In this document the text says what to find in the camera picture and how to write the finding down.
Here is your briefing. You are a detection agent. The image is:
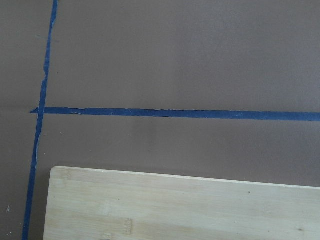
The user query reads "wooden cutting board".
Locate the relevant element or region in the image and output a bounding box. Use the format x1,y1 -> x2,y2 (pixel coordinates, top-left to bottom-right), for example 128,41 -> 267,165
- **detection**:
43,166 -> 320,240

